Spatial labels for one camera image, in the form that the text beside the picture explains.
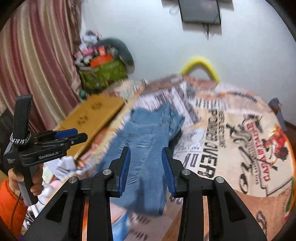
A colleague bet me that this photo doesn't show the blue denim jeans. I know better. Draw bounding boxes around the blue denim jeans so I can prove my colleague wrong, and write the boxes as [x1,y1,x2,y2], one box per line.
[96,103,185,216]

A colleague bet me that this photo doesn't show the orange sleeve forearm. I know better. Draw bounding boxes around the orange sleeve forearm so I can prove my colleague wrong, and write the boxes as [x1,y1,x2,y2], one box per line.
[0,179,28,238]

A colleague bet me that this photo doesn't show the person left hand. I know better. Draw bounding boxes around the person left hand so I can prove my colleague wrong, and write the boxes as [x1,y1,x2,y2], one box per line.
[7,163,44,198]

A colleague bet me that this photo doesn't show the wooden lap desk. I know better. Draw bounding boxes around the wooden lap desk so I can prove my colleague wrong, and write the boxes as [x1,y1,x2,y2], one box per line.
[56,94,125,159]

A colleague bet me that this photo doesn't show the white crumpled cloth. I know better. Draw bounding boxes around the white crumpled cloth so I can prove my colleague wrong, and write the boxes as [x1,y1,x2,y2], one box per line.
[45,156,77,181]

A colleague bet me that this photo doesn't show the green storage basket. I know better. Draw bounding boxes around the green storage basket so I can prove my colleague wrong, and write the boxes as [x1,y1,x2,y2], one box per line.
[79,60,127,91]

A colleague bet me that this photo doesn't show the orange box on basket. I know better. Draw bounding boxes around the orange box on basket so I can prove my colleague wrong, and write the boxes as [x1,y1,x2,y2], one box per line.
[90,55,113,68]

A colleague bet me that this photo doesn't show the newspaper print bed cover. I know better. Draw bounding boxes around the newspaper print bed cover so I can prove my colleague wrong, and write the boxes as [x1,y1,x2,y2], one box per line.
[76,74,296,241]

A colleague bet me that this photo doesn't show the pink striped curtain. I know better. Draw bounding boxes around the pink striped curtain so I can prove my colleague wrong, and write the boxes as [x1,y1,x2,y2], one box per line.
[1,1,82,132]

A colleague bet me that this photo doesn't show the dark green neck pillow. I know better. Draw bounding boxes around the dark green neck pillow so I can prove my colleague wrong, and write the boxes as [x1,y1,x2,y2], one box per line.
[94,38,135,74]

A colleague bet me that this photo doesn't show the grey blue bag on floor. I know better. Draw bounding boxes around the grey blue bag on floor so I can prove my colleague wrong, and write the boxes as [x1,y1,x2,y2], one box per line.
[268,98,287,133]

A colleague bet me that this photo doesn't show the yellow curved pillow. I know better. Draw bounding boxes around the yellow curved pillow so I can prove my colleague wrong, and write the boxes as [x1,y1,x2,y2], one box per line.
[180,57,221,83]

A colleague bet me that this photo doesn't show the small black wall monitor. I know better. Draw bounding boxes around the small black wall monitor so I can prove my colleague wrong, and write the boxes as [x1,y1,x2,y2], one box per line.
[178,0,221,25]

